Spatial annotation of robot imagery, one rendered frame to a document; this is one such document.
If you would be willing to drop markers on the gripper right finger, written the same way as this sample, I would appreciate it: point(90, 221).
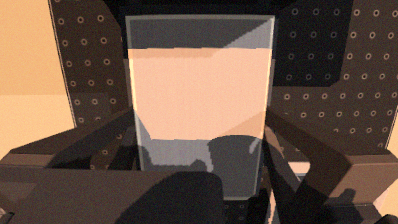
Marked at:
point(343, 169)

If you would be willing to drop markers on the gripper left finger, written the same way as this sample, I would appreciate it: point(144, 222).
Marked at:
point(74, 148)

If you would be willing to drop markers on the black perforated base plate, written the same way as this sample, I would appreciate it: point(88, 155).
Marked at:
point(336, 67)

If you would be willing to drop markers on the white well plate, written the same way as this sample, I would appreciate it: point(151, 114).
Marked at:
point(196, 16)

